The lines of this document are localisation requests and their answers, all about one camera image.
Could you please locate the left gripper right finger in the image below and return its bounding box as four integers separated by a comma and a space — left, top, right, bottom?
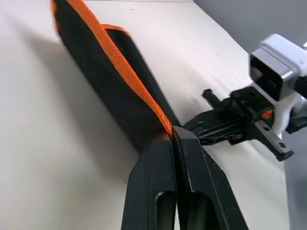
171, 125, 248, 230

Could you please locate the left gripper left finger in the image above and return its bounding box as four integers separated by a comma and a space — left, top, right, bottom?
120, 138, 180, 230

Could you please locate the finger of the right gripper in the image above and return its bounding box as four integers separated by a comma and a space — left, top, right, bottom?
184, 110, 242, 128
191, 119, 260, 146

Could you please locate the black orange-trimmed tool roll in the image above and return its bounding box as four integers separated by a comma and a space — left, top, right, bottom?
49, 0, 183, 154

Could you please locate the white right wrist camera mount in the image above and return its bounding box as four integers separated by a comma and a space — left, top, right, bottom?
248, 33, 307, 135

